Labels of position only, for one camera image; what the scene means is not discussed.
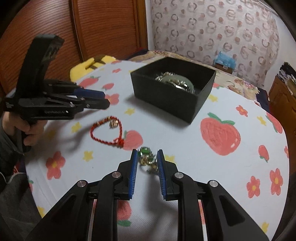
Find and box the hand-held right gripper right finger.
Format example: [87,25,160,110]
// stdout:
[157,149,270,241]

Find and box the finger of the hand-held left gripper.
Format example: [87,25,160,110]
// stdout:
[69,86,105,100]
[69,97,111,113]

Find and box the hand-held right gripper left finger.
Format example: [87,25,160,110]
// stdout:
[25,149,139,241]

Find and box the gold bracelet with green gem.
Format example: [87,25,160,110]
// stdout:
[138,146,160,175]

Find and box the red string bracelet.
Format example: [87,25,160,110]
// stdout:
[90,115,126,148]

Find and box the black jewelry box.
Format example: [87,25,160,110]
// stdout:
[130,57,217,126]

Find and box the pale green jade bangle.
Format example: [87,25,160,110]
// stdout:
[159,72,196,93]

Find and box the silver metal bangle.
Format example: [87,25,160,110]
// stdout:
[171,79,193,93]

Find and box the person's left forearm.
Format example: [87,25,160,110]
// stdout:
[0,113,26,184]

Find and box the person's left hand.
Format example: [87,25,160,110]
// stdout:
[2,111,47,147]

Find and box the yellow plush pillow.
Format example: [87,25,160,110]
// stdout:
[69,54,116,81]

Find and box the strawberry print white blanket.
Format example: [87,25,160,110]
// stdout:
[24,59,291,241]

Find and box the brown slatted wooden wardrobe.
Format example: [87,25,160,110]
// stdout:
[0,0,149,99]

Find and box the small cardboard box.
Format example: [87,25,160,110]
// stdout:
[215,62,234,75]

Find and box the blue plastic bag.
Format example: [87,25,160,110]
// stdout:
[214,51,237,68]

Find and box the brown wooden low cabinet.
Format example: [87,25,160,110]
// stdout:
[268,75,296,117]

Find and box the stack of dark clothes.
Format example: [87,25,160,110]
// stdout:
[277,62,296,93]

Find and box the ring pattern sheer curtain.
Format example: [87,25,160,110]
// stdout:
[147,0,281,89]

